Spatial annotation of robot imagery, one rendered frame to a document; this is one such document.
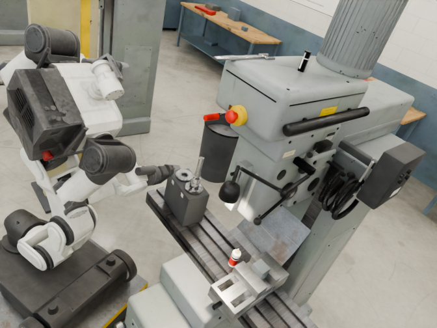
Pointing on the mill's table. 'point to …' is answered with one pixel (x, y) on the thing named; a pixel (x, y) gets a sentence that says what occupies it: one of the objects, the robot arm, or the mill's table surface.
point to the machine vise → (235, 293)
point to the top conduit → (324, 121)
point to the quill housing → (288, 170)
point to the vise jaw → (250, 279)
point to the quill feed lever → (277, 203)
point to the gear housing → (304, 146)
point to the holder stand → (185, 198)
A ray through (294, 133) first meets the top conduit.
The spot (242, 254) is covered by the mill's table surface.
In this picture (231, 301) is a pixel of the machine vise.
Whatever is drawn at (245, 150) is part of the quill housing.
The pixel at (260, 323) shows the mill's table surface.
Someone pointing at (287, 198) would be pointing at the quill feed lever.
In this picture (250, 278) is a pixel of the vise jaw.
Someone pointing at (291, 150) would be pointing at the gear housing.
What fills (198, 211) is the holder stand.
